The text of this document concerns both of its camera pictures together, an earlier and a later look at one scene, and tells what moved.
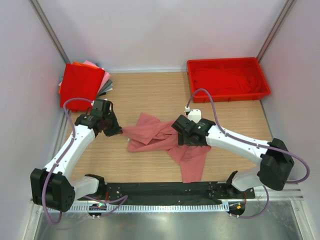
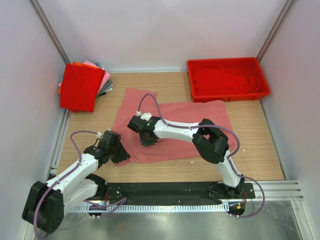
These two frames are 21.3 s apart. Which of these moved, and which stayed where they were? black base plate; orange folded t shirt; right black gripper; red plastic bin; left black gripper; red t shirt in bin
Moved: left black gripper; right black gripper
Stayed: black base plate; red plastic bin; red t shirt in bin; orange folded t shirt
